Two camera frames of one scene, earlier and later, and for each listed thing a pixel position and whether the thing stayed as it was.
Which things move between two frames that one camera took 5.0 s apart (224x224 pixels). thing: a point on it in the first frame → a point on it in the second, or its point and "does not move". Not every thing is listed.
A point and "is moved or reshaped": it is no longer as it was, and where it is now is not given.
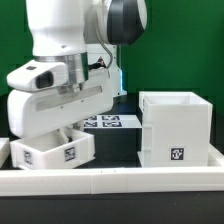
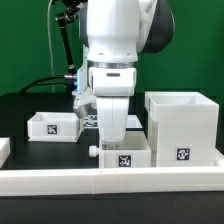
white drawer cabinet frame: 176,129 is moved or reshaped
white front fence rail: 112,180 does not move
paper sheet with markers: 112,121 does not move
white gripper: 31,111 → 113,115
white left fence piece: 5,150 does not move
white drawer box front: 64,148 → 121,158
